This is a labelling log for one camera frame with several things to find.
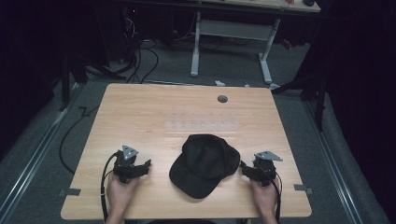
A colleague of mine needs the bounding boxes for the metal floor rail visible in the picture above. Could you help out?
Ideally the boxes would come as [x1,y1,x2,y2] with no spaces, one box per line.
[303,101,364,224]
[0,83,82,222]

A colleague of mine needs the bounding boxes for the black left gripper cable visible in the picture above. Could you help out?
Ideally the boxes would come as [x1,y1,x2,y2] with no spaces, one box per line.
[99,151,121,223]

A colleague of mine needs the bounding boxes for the black metal stand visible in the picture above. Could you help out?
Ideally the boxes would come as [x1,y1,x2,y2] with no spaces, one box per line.
[271,69,328,132]
[57,52,125,112]

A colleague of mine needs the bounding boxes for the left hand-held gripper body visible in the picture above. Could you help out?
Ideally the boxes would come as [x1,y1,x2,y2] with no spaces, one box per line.
[112,145,140,185]

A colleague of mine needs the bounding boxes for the person's left hand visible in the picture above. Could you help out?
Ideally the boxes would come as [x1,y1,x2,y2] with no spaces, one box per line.
[106,173,141,218]

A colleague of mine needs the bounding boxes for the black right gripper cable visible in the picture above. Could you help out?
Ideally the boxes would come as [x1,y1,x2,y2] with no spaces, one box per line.
[270,171,283,224]

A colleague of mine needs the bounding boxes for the black baseball cap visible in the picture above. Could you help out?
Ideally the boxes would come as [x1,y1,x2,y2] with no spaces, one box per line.
[168,133,242,200]

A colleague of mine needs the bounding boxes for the grey tape piece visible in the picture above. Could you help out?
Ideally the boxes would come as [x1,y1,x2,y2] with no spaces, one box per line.
[293,183,315,196]
[58,188,82,198]

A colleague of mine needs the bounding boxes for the black floor cable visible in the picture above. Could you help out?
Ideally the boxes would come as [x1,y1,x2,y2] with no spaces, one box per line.
[58,105,101,175]

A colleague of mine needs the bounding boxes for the wooden desk top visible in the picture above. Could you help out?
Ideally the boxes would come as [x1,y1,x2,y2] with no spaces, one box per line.
[199,0,322,14]

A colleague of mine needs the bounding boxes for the white metal desk frame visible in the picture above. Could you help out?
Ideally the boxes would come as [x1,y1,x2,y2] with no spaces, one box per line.
[190,11,282,86]

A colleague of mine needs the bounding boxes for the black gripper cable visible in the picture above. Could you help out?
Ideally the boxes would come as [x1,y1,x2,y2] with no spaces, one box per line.
[270,171,283,224]
[99,151,121,223]

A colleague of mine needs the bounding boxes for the person's right hand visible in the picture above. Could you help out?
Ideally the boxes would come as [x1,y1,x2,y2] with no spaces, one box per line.
[249,176,280,218]

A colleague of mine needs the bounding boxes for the bundle of black cables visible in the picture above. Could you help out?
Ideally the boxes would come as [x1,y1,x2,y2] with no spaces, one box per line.
[120,12,160,85]

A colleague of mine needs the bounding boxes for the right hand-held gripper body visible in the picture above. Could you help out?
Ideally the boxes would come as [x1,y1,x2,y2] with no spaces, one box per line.
[252,150,284,188]

